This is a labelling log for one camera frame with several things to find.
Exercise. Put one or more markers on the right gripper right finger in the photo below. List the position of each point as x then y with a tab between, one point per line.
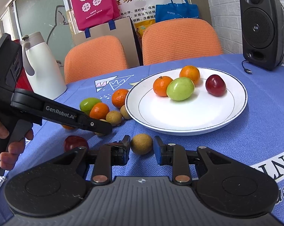
175	156

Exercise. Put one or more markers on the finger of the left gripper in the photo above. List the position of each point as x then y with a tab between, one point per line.
86	123

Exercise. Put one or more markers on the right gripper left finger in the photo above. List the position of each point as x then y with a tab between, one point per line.
109	155

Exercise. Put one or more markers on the large orange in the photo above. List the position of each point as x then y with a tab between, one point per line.
67	127

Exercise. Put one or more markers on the brown longan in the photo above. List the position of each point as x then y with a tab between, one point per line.
141	144
114	118
124	113
100	134

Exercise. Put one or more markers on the large green apple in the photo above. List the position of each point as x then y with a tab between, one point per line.
180	89

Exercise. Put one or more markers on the mandarin with stem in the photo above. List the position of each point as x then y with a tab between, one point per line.
160	85

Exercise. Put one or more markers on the dark red plum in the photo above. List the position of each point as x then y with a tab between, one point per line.
215	85

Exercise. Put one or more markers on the smooth orange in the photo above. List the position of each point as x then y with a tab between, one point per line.
191	72

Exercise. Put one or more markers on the small green apple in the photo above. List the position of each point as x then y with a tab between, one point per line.
87	104

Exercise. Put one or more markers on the red thermos jug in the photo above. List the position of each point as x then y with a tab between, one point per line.
23	82

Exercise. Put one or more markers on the white thermos jug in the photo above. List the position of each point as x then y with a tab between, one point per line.
41	67

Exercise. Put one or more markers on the mandarin back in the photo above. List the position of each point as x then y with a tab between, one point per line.
118	97

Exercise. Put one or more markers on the white plate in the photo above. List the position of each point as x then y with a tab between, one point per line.
201	113

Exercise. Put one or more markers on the left orange chair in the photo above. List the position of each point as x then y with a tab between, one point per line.
83	62

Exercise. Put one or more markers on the orange chair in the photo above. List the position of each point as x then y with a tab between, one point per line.
179	39
83	62

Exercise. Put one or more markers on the blue patterned tablecloth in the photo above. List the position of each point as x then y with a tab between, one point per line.
255	137

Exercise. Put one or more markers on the brown paper bag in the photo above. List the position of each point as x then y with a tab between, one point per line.
116	38

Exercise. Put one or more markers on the yellow snack bag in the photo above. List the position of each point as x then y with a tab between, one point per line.
140	28

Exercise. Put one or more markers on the right orange chair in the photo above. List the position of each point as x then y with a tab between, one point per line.
179	39

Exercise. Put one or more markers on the magenta tote bag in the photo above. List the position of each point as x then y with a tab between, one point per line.
90	13

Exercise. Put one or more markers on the blue shopping bag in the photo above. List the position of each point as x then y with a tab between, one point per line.
176	10

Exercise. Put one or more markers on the black speaker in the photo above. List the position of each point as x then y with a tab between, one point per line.
262	32

